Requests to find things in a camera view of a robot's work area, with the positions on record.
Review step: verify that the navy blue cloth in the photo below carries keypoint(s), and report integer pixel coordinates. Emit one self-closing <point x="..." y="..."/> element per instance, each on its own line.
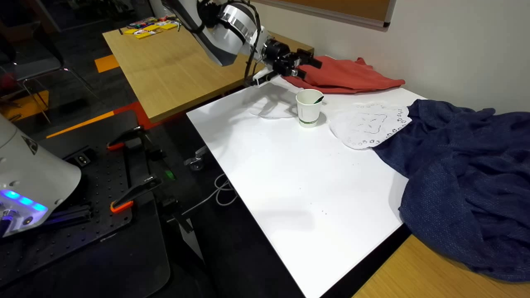
<point x="467" y="194"/>

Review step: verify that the orange cloth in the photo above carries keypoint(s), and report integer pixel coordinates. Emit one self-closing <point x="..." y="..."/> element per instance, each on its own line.
<point x="343" y="76"/>

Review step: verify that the white paper doily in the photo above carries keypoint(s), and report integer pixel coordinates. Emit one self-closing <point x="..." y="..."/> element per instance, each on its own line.
<point x="366" y="126"/>

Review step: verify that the orange black bar clamp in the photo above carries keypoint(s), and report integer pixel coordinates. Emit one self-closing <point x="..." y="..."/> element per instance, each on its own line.
<point x="134" y="196"/>

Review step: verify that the yellow items on desk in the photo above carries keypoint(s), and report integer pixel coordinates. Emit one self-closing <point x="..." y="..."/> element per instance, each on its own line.
<point x="147" y="28"/>

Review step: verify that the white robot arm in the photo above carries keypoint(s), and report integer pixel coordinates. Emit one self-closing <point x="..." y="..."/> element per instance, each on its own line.
<point x="227" y="28"/>

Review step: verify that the white paper cup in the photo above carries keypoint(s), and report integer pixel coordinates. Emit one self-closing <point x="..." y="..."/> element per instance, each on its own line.
<point x="306" y="110"/>

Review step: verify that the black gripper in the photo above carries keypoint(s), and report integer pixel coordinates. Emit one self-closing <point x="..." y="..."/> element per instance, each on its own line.
<point x="283" y="62"/>

